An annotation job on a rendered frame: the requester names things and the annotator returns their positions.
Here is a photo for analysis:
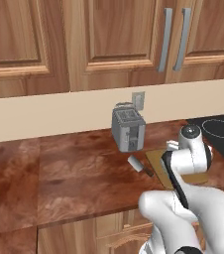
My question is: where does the wooden wall cupboard door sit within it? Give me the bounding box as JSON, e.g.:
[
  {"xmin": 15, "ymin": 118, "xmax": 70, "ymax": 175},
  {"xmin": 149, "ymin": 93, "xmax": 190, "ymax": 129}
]
[
  {"xmin": 165, "ymin": 0, "xmax": 224, "ymax": 84},
  {"xmin": 61, "ymin": 0, "xmax": 171, "ymax": 93},
  {"xmin": 0, "ymin": 0, "xmax": 71, "ymax": 100}
]

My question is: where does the grey toaster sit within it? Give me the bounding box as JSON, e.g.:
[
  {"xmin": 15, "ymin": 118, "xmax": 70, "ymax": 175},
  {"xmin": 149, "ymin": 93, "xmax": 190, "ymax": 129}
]
[{"xmin": 111, "ymin": 101, "xmax": 148, "ymax": 154}]

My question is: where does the grey cupboard door handle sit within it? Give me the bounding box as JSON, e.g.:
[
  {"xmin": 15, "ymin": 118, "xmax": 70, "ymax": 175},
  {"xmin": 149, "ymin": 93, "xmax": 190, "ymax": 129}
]
[
  {"xmin": 157, "ymin": 7, "xmax": 173, "ymax": 73},
  {"xmin": 171, "ymin": 7, "xmax": 192, "ymax": 72}
]

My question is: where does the wooden cutting board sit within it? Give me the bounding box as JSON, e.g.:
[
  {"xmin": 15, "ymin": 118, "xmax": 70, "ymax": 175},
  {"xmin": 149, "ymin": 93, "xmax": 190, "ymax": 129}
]
[{"xmin": 145, "ymin": 147, "xmax": 209, "ymax": 191}]

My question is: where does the black hob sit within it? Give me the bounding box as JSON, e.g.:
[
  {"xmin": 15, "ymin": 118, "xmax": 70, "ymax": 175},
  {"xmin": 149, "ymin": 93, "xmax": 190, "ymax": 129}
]
[{"xmin": 185, "ymin": 112, "xmax": 224, "ymax": 172}]

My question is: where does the wooden base cupboard door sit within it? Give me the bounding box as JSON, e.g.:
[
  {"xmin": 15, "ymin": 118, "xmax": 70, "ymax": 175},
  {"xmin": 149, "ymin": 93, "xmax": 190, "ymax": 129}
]
[{"xmin": 95, "ymin": 211, "xmax": 156, "ymax": 254}]

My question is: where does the grey wall socket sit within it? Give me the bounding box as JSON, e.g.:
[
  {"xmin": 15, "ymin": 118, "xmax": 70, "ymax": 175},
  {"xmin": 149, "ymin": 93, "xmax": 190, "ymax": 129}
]
[{"xmin": 131, "ymin": 91, "xmax": 146, "ymax": 110}]

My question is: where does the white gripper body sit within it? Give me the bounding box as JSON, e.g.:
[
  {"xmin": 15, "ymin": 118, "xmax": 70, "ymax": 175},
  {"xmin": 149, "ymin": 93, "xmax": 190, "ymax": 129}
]
[{"xmin": 166, "ymin": 139, "xmax": 181, "ymax": 153}]

